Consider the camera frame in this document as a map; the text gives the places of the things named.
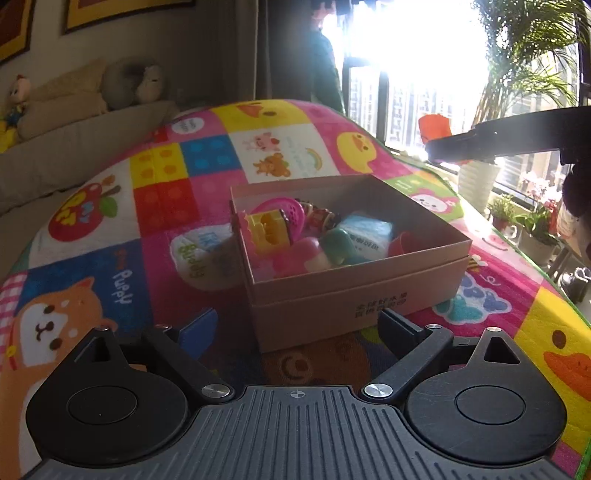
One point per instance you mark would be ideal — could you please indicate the blue wet wipes pack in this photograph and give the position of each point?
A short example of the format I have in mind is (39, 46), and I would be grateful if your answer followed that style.
(371, 237)

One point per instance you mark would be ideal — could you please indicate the grey neck pillow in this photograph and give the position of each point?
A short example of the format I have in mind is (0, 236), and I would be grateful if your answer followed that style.
(121, 79)

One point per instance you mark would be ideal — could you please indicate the pink pig toy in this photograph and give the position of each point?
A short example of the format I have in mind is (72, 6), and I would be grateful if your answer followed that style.
(290, 262)

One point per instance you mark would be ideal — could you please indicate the pink round toy cake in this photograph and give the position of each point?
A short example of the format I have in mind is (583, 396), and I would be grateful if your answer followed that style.
(265, 233)

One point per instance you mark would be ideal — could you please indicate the framed red picture right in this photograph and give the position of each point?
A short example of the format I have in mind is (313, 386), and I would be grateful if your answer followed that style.
(79, 14)

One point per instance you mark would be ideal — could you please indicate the pink cardboard box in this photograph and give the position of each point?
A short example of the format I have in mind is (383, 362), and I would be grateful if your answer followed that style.
(319, 304)

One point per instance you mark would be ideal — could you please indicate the yellow plush toy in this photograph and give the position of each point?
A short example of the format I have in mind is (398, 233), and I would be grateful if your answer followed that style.
(8, 136)

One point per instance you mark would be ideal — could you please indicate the red dress figurine doll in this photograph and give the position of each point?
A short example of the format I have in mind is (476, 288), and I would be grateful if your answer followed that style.
(318, 220)

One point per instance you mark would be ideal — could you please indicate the pink plastic toy basket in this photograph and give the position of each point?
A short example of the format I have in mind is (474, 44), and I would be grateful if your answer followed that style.
(292, 211)

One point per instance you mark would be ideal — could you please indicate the colourful cartoon play mat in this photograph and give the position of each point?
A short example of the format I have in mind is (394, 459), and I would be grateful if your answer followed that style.
(151, 240)

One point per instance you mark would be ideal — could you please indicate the cartoon boy doll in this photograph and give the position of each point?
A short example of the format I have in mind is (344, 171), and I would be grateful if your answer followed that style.
(18, 97)

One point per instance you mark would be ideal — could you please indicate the small potted flowers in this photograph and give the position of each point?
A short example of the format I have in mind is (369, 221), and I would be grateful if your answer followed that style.
(536, 229)

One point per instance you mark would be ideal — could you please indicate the beige sofa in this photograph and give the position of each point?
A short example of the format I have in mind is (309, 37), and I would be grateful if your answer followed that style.
(37, 173)

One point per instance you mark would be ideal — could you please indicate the framed red picture left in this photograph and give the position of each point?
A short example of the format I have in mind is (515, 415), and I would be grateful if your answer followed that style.
(16, 18)

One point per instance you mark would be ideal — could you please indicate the white plant pot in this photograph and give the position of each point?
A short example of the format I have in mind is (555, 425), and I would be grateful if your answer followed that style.
(476, 181)

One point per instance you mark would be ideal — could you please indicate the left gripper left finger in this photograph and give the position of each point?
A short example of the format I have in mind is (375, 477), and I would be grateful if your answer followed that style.
(175, 353)

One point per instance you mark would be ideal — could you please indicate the beige folded pillow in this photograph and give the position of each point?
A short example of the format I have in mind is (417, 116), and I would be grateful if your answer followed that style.
(71, 97)

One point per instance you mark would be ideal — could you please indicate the white bear plush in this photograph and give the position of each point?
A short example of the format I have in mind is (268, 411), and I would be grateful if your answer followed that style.
(151, 87)

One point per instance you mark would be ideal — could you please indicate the red plastic lid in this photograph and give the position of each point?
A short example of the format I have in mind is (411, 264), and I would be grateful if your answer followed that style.
(404, 243)

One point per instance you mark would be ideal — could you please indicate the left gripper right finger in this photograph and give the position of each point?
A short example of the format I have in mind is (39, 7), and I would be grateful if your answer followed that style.
(419, 353)

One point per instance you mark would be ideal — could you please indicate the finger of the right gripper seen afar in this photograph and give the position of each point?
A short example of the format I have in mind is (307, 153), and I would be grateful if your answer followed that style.
(564, 130)

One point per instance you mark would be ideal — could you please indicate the framed red picture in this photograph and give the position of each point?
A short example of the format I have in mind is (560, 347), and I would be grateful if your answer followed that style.
(16, 18)
(79, 14)

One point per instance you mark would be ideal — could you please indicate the teal toy cup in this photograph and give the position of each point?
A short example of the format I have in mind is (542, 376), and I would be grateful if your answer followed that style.
(339, 248)

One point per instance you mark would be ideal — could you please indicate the potted palm plant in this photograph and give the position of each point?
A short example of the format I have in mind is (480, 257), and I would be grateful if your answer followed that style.
(528, 46)

